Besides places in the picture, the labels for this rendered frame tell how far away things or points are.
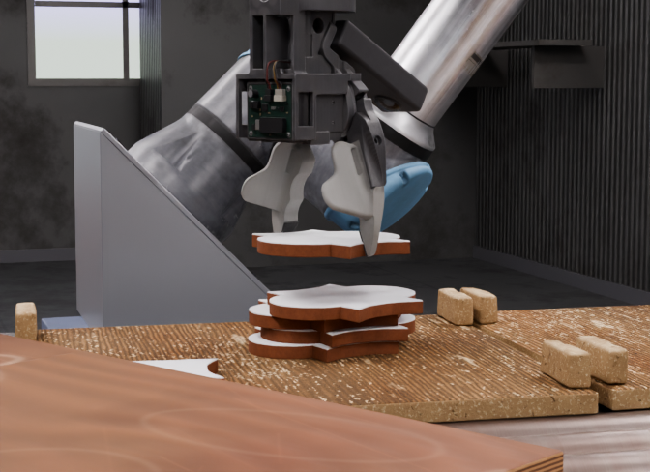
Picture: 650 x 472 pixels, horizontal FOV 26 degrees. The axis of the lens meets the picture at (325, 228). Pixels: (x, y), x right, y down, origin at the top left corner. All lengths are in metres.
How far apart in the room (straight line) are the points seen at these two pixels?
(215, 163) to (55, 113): 7.58
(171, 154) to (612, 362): 0.68
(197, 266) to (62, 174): 7.62
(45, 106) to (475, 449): 8.70
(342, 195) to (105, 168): 0.48
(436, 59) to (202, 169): 0.28
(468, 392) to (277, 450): 0.57
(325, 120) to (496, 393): 0.26
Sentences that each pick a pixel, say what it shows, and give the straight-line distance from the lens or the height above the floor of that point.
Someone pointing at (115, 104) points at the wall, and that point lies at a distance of 9.20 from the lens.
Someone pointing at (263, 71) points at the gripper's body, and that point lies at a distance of 1.11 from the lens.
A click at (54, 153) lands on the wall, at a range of 9.15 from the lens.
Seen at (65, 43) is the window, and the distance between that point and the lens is 9.13.
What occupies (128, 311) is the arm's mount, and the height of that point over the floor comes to 0.91.
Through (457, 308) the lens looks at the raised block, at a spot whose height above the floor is 0.95.
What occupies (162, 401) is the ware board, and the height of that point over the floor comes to 1.04.
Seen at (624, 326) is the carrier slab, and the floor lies 0.94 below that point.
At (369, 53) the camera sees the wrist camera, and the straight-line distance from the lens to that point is 1.16.
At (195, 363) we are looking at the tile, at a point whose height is 0.95.
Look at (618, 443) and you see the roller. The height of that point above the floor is 0.92.
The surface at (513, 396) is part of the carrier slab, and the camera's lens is 1.02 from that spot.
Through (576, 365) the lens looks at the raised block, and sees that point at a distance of 1.04.
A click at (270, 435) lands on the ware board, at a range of 0.48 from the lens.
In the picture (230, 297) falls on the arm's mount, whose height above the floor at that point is 0.92.
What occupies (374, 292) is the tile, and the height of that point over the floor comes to 0.98.
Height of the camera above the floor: 1.16
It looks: 6 degrees down
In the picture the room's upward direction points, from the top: straight up
